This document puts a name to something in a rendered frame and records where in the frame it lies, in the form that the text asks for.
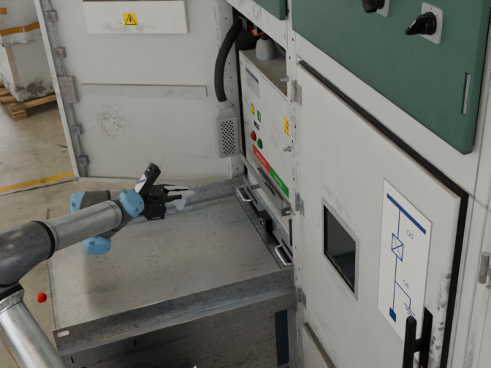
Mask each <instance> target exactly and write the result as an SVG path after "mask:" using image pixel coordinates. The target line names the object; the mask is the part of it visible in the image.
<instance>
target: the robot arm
mask: <svg viewBox="0 0 491 368"><path fill-rule="evenodd" d="M160 174H161V170H160V169H159V167H158V166H157V165H155V164H152V163H151V164H150V165H149V167H148V168H147V169H146V171H145V173H144V174H143V176H142V177H141V178H140V180H139V181H138V183H137V184H136V186H135V187H134V189H133V190H131V189H124V190H122V189H113V190H104V191H81V192H77V193H72V195H71V196H70V209H71V212H70V213H68V214H66V215H62V216H59V217H57V218H53V219H50V220H48V221H44V222H43V221H39V220H35V221H30V222H28V223H24V224H21V225H19V226H15V227H12V228H10V229H7V230H4V231H1V232H0V340H1V341H2V343H3V344H4V346H5V348H6V349H7V350H8V352H9V354H10V355H11V357H12V358H13V359H14V361H15V363H16V364H17V365H18V367H19V368H68V367H67V366H66V364H65V363H64V361H63V360H62V358H61V357H60V356H59V354H58V352H57V351H56V349H55V348H54V347H53V345H52V343H51V342H50V340H49V339H48V338H47V336H46V334H45V333H44V332H43V330H42V328H41V327H40V325H39V324H38V323H37V321H36V319H35V318H34V316H33V315H32V314H31V312H30V310H29V309H28V308H27V306H26V304H25V303H24V301H23V296H24V293H25V290H24V289H23V287H22V285H21V284H20V283H19V280H20V279H21V278H22V277H23V276H24V275H26V274H27V273H28V272H29V271H30V270H32V269H33V268H34V267H35V266H36V265H38V264H40V263H41V262H43V261H45V260H48V259H49V258H51V257H52V256H53V254H54V253H55V252H56V251H58V250H61V249H63V248H66V247H69V246H70V245H73V244H76V243H78V242H81V241H83V247H84V250H85V252H87V253H89V254H92V255H100V254H103V253H106V252H107V251H108V250H109V249H110V247H111V240H110V238H111V237H112V236H113V235H114V234H116V233H117V232H118V231H120V230H121V229H122V228H123V227H124V226H125V225H126V224H128V223H129V222H130V221H132V220H133V219H134V218H136V217H137V216H138V215H144V216H145V218H147V220H148V221H151V220H161V219H164V214H165V213H166V207H165V203H168V204H174V205H175V206H176V208H177V210H182V209H183V208H184V205H185V203H186V200H187V198H188V197H190V196H193V195H194V194H195V192H194V191H193V190H191V189H190V188H185V187H182V186H177V185H169V184H159V185H153V184H154V182H155V181H156V179H157V178H158V176H159V175H160ZM157 217H160V218H157Z"/></svg>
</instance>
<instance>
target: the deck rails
mask: <svg viewBox="0 0 491 368"><path fill-rule="evenodd" d="M190 189H191V190H193V191H194V192H195V194H194V195H193V196H190V197H188V198H187V200H186V203H185V205H184V208H183V209H182V210H177V208H176V206H175V205H174V204H168V203H165V207H166V213H165V214H164V216H166V215H172V214H175V213H179V212H185V211H188V210H194V209H197V208H200V207H206V206H210V205H213V204H219V203H222V202H228V201H232V200H235V199H237V197H236V196H235V192H234V183H233V178H232V179H228V180H222V181H218V182H214V183H208V184H205V185H199V186H196V187H192V188H190ZM146 220H147V218H145V216H144V215H138V216H137V217H136V218H134V219H133V220H132V221H130V222H129V223H128V224H127V225H129V224H132V223H137V222H141V221H146ZM291 287H292V273H291V270H288V268H285V269H279V270H277V271H274V272H268V273H265V274H263V275H257V276H254V277H250V278H246V279H243V280H239V281H235V282H232V283H227V284H224V285H219V286H216V287H213V288H208V289H205V290H202V291H197V292H194V293H190V294H186V295H182V296H178V297H175V298H171V299H167V300H164V301H160V302H155V303H153V304H147V305H144V306H141V307H136V308H133V309H130V310H125V311H122V312H119V313H114V314H111V315H106V316H103V317H100V318H95V319H92V320H89V321H83V322H81V323H76V324H72V325H69V326H65V327H61V328H58V329H54V330H52V332H53V336H54V339H55V342H56V347H57V350H63V349H66V348H71V347H74V346H77V345H82V344H85V343H88V342H93V341H96V340H100V339H104V338H106V337H111V336H114V335H117V334H122V333H125V332H128V331H133V330H136V329H141V328H144V327H146V326H152V325H154V324H158V323H162V322H165V321H170V320H173V319H176V318H181V317H184V316H187V315H191V314H194V313H199V312H202V311H206V310H210V309H213V308H216V307H221V306H224V305H227V304H231V303H235V302H239V301H243V300H246V299H250V298H254V297H256V296H261V295H264V294H269V293H272V292H275V291H280V290H283V289H286V288H291ZM63 331H69V333H68V334H65V335H61V336H59V337H58V334H57V333H60V332H63Z"/></svg>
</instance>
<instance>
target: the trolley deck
mask: <svg viewBox="0 0 491 368"><path fill-rule="evenodd" d="M110 240H111V247H110V249H109V250H108V251H107V252H106V253H103V254H100V255H92V254H89V253H87V252H85V250H84V247H83V241H81V242H78V243H76V244H73V245H70V246H69V247H66V248H63V249H61V250H58V251H56V252H55V253H54V254H53V256H52V257H51V258H49V259H48V260H47V269H48V275H49V282H50V293H51V299H52V306H53V317H54V324H55V329H58V328H61V327H65V326H69V325H72V324H76V323H81V322H83V321H89V320H92V319H95V318H100V317H103V316H106V315H111V314H114V313H119V312H122V311H125V310H130V309H133V308H136V307H141V306H144V305H147V304H153V303H155V302H160V301H164V300H167V299H171V298H175V297H178V296H182V295H186V294H190V293H194V292H197V291H202V290H205V289H208V288H213V287H216V286H219V285H224V284H227V283H232V282H235V281H239V280H243V279H246V278H250V277H254V276H257V275H263V274H265V273H268V272H274V271H277V270H279V269H281V268H280V267H279V265H278V264H277V262H276V260H275V259H274V258H273V255H272V254H271V252H270V251H269V249H268V248H267V246H266V244H265V243H264V241H263V240H262V238H261V237H260V235H259V233H258V232H257V230H256V229H255V227H254V225H253V224H252V222H251V221H250V219H249V217H248V216H247V215H246V212H245V211H244V209H243V208H242V206H241V205H240V203H239V201H238V200H237V199H235V200H232V201H228V202H222V203H219V204H213V205H210V206H206V207H200V208H197V209H194V210H188V211H185V212H179V213H175V214H172V215H166V216H164V219H161V220H151V221H148V220H146V221H141V222H137V223H132V224H129V225H125V226H124V227H123V228H122V229H121V230H120V231H118V232H117V233H116V234H114V235H113V236H112V237H111V238H110ZM294 307H296V291H294V289H293V288H292V287H291V288H286V289H283V290H280V291H275V292H272V293H269V294H264V295H261V296H256V297H254V298H250V299H246V300H243V301H239V302H235V303H231V304H227V305H224V306H221V307H216V308H213V309H210V310H206V311H202V312H199V313H194V314H191V315H187V316H184V317H181V318H176V319H173V320H170V321H165V322H162V323H158V324H154V325H152V326H146V327H144V328H141V329H136V330H133V331H128V332H125V333H122V334H117V335H114V336H111V337H106V338H104V339H100V340H96V341H93V342H88V343H85V344H82V345H77V346H74V347H71V348H66V349H63V350H58V354H59V356H60V357H61V358H62V360H63V361H64V363H65V364H66V366H67V367H68V368H81V367H86V366H89V365H92V364H97V363H99V362H103V361H107V360H110V359H114V358H118V357H120V356H125V355H128V354H131V353H136V352H138V351H141V350H146V349H149V348H154V347H156V346H160V345H164V344H167V343H170V342H174V341H178V340H182V339H185V338H188V337H193V336H195V335H198V334H203V333H206V332H209V331H213V330H216V329H221V328H224V327H227V326H231V325H235V324H237V323H242V322H245V321H249V320H253V319H255V318H260V317H263V316H266V315H271V314H273V313H278V312H281V311H284V310H288V309H292V308H294Z"/></svg>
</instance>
